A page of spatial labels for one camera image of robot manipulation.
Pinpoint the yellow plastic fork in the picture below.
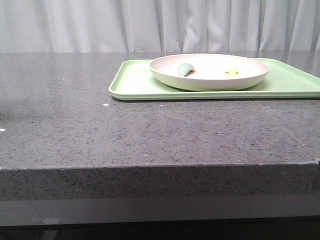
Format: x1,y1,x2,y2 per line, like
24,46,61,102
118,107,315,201
225,67,239,75

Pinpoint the beige round plate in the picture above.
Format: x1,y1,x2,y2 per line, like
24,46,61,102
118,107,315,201
149,53,270,92

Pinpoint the white pleated curtain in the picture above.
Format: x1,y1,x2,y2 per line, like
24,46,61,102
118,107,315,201
0,0,320,53

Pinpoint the sage green plastic spoon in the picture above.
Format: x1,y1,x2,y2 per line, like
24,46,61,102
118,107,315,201
177,63,195,77

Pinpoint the light green plastic tray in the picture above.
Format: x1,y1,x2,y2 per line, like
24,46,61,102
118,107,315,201
109,58,320,101

